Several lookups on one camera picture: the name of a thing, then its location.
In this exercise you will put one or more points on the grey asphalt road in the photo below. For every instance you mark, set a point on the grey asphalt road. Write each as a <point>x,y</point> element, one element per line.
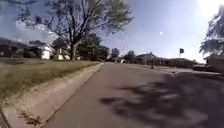
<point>126,96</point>

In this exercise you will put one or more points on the dark green tree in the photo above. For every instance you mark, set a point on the dark green tree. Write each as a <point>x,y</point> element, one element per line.
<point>90,46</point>

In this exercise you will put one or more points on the low building with pitched roof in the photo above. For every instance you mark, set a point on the low building with pitched roof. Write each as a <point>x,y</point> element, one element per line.
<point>148,57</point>

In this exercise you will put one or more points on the large bare-branched tree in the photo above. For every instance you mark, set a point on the large bare-branched tree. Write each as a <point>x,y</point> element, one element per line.
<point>75,20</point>

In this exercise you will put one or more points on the small pale house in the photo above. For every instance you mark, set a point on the small pale house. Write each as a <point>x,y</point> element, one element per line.
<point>62,55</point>

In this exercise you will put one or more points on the distant trees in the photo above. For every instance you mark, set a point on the distant trees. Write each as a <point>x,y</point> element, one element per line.
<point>121,55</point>

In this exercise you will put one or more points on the white house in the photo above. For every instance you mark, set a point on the white house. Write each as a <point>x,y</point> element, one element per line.
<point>45,51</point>

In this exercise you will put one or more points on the dark house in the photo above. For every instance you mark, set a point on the dark house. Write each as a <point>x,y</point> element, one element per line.
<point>10,49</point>

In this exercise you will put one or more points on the pale concrete kerb strip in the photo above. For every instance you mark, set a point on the pale concrete kerb strip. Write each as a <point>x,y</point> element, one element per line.
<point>43,96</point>

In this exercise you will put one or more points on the sign on pole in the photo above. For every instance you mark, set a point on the sign on pole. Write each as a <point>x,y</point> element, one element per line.
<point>181,51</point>

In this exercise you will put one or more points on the low dark building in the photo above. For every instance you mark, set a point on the low dark building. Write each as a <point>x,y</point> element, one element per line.
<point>213,62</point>

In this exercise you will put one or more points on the dry grass verge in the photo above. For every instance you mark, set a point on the dry grass verge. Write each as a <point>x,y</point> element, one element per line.
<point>30,71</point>

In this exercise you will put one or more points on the conifer tree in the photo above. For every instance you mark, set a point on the conifer tree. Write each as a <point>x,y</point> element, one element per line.
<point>215,33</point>

